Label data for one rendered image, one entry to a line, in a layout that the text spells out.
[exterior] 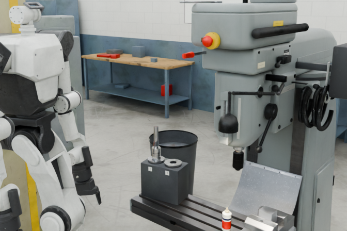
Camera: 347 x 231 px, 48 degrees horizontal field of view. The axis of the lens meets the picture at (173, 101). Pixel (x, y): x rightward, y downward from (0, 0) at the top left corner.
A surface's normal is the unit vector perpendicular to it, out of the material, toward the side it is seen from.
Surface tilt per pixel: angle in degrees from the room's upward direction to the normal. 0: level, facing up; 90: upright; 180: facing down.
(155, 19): 90
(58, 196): 90
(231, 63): 90
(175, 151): 94
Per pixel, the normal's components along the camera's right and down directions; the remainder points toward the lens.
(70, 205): 0.87, -0.33
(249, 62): -0.62, 0.19
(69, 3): 0.78, 0.15
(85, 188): -0.27, 0.23
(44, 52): 0.95, 0.07
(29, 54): 0.46, 0.14
